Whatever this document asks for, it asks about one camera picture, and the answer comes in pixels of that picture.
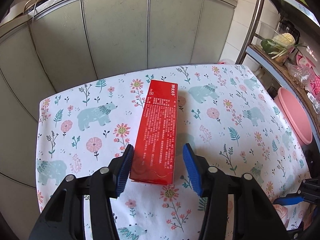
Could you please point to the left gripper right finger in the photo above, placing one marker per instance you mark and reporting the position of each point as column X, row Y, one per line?
column 197, row 169

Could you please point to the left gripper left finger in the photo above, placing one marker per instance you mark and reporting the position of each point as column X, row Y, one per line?
column 120, row 168

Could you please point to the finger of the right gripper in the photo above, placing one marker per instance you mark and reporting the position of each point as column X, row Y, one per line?
column 286, row 201

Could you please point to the red cardboard box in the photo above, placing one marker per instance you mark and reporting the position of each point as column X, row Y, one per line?
column 155, row 148

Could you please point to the grey kitchen cabinet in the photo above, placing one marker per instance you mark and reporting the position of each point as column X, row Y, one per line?
column 66, row 49

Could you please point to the pink plastic bucket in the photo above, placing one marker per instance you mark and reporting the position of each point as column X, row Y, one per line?
column 294, row 113

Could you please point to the clear plastic bag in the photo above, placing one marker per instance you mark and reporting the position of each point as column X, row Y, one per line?
column 300, row 75

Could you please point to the pink polka dot cloth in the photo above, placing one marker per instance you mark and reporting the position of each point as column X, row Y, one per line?
column 312, row 84

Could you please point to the vegetables in container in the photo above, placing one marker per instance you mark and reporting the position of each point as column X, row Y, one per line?
column 277, row 46

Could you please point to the metal shelf rack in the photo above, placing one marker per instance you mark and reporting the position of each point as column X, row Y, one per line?
column 297, row 19

